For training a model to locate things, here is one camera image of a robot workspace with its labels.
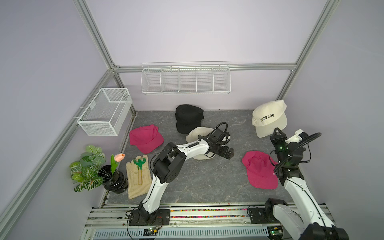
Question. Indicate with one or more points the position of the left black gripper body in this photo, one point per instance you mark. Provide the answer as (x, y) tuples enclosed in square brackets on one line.
[(222, 151)]

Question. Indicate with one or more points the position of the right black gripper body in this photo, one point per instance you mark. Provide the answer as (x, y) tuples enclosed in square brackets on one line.
[(280, 149)]

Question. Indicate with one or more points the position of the cream Colorado cap back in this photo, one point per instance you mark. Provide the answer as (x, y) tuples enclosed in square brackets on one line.
[(198, 142)]

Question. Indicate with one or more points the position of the black cap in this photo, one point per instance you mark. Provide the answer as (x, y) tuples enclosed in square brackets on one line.
[(188, 118)]

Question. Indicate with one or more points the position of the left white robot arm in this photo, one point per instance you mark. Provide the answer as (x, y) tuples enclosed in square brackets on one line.
[(169, 162)]

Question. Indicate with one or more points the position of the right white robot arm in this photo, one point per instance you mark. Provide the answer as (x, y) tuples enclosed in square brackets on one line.
[(310, 222)]

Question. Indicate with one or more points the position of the pink cap right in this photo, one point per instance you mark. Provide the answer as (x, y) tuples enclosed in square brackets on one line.
[(260, 171)]

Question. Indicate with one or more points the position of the pink cap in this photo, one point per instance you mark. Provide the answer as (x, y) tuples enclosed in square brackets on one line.
[(146, 138), (260, 171)]

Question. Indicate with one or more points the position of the pink cap left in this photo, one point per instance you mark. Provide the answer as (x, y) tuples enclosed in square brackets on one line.
[(146, 138)]

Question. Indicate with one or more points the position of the green toy garden rake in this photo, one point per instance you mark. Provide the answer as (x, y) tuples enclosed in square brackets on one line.
[(139, 163)]

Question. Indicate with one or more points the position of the beige cap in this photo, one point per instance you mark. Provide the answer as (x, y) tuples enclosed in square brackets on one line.
[(139, 180)]

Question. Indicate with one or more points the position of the pink artificial tulip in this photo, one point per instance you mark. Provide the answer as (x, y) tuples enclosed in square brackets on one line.
[(115, 159)]

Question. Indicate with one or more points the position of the black plant pot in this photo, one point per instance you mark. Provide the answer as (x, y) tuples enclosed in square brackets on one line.
[(114, 182)]

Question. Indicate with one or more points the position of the green potted plant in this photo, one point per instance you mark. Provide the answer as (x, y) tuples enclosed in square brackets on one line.
[(87, 173)]

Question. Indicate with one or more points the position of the white wire shelf basket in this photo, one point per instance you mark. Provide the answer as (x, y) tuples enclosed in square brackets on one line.
[(186, 78)]

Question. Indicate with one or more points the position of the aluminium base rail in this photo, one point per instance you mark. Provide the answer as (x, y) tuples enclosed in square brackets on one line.
[(184, 222)]

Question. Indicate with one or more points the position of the white wire side basket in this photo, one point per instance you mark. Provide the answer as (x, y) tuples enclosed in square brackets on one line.
[(106, 113)]

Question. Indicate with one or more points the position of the aluminium frame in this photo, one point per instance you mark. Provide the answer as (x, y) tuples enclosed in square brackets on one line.
[(19, 204)]

